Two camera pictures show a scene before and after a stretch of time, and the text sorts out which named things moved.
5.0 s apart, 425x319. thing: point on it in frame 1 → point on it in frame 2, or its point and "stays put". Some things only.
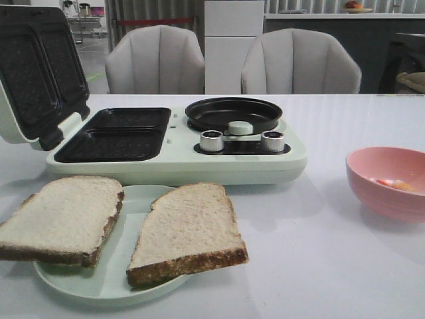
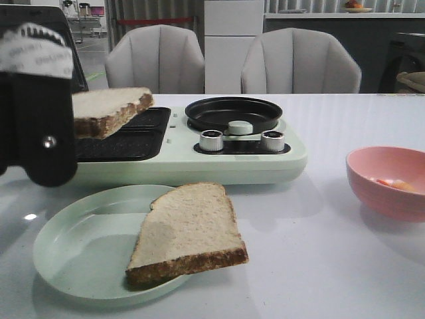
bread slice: (67, 219) → (97, 113)
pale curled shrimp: (403, 186) stays put
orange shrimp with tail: (381, 182) stays put
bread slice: (188, 228) stays put
